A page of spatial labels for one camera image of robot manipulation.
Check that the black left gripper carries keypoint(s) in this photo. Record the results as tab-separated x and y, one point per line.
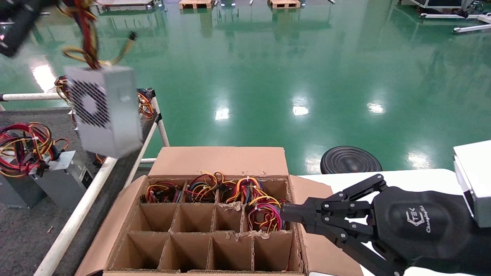
17	23

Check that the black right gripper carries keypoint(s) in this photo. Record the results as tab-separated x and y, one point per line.
422	226

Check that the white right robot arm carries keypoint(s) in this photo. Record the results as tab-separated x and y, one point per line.
475	172

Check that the brown cardboard box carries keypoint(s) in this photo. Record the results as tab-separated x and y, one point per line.
222	161

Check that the gray power supply box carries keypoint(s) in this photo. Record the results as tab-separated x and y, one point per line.
15	191

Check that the black round ribbed disc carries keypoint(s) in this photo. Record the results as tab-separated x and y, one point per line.
349	161

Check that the gray low platform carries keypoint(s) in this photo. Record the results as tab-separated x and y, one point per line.
122	3

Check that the cardboard grid divider insert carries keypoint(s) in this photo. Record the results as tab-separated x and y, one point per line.
193	218

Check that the wooden pallet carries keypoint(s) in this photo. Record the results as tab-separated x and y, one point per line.
195	4
284	4

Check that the dark wheeled equipment cart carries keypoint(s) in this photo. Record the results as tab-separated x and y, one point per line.
437	4

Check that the white pipe cart frame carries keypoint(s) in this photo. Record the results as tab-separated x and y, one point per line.
76	218

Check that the white floor frame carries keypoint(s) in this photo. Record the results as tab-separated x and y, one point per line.
472	27

